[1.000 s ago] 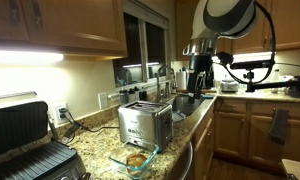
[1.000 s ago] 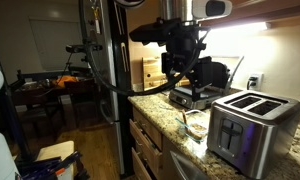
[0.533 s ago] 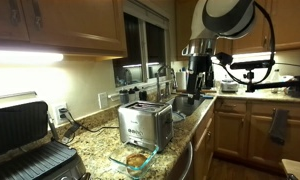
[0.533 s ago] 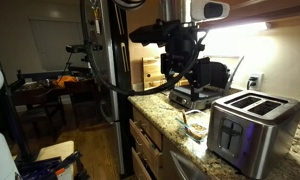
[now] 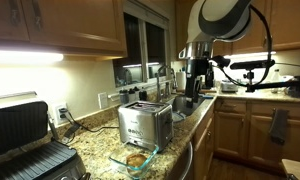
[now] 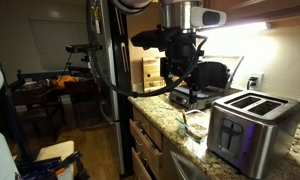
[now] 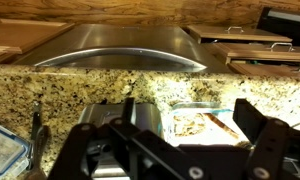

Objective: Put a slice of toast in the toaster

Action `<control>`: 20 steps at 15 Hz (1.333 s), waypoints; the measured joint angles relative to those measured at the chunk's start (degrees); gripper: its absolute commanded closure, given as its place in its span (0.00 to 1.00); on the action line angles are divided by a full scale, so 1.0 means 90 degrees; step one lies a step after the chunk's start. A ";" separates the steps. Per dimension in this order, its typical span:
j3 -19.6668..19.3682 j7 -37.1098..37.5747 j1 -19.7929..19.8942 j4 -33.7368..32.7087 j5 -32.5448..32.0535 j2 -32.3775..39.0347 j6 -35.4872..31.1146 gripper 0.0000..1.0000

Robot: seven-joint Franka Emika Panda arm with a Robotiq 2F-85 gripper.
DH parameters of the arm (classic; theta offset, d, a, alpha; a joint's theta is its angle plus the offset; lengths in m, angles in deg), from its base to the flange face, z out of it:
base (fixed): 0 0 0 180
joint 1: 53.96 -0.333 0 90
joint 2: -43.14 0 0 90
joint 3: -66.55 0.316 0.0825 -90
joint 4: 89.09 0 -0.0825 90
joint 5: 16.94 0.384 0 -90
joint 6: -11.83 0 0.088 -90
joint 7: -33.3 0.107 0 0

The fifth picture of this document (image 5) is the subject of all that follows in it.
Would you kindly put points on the small white countertop appliance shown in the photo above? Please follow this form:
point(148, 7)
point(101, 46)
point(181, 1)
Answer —
point(229, 86)

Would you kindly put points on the grey unplugged power plug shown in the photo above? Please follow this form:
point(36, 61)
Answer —
point(71, 132)

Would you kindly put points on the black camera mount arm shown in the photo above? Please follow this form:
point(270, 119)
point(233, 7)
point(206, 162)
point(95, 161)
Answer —
point(273, 85)

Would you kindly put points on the black topped shaker jar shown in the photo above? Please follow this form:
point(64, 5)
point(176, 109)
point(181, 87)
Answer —
point(143, 95)
point(132, 95)
point(124, 97)

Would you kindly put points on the under-cabinet light strip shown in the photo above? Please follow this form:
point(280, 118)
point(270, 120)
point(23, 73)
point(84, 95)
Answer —
point(23, 57)
point(243, 55)

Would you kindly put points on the chrome kitchen faucet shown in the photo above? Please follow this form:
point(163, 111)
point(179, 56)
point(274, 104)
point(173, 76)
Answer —
point(158, 83)

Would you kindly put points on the stainless steel two-slot toaster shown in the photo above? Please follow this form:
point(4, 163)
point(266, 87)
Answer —
point(140, 126)

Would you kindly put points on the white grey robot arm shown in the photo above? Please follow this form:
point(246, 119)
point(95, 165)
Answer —
point(223, 16)

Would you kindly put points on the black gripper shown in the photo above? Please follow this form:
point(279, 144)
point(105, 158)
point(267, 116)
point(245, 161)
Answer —
point(194, 70)

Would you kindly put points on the clear plastic bottle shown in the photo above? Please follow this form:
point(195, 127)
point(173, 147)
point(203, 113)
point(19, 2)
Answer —
point(275, 75)

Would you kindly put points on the black panini grill press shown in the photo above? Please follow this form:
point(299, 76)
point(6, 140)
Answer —
point(20, 133)

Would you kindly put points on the blue sponge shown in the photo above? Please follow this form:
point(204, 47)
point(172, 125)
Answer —
point(207, 97)

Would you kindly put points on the dark kitchen window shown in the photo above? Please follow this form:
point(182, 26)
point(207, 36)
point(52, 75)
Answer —
point(133, 50)

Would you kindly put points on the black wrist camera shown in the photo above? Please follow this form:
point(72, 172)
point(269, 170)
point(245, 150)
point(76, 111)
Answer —
point(220, 61)

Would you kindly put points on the wooden cabinet row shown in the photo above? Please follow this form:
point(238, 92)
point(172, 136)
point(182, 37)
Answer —
point(290, 23)
point(236, 133)

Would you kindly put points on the white paper towel roll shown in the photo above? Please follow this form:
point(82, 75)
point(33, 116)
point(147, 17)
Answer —
point(181, 80)

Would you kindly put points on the white wall power outlet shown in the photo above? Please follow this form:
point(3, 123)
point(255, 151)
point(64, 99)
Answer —
point(57, 116)

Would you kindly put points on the white light switch plate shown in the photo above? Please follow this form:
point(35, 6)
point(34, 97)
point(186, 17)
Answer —
point(103, 100)

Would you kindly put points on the wooden lower cabinet row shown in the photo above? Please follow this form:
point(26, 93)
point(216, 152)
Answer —
point(236, 133)

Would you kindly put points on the tall black cylinder appliance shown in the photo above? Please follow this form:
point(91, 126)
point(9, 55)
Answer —
point(209, 78)

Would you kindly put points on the wooden upper cabinet row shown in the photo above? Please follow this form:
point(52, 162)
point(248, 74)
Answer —
point(290, 23)

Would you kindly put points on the stainless steel sink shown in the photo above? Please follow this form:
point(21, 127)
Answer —
point(180, 105)

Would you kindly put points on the black stereo camera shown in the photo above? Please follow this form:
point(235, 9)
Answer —
point(253, 64)

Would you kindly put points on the clear glass food container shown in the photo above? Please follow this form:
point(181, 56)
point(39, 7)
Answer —
point(118, 161)

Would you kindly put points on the light wooden stool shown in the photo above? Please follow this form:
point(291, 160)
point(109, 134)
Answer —
point(298, 168)

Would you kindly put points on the dark hanging towel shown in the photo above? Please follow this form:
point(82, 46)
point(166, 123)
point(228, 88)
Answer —
point(278, 126)

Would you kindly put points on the stainless steel dishwasher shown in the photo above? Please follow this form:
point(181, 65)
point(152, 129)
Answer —
point(183, 163)

